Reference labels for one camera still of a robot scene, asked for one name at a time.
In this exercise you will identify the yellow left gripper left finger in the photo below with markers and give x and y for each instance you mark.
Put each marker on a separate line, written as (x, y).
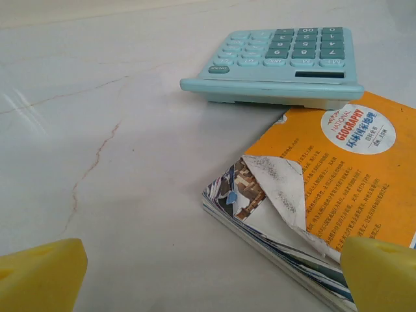
(39, 279)

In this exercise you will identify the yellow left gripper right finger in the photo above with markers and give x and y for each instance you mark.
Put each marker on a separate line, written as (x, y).
(383, 282)

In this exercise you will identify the orange torn geography book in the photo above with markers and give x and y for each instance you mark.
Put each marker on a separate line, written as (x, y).
(341, 182)

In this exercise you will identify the light blue desk calculator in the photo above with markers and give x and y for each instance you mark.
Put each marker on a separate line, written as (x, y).
(260, 84)

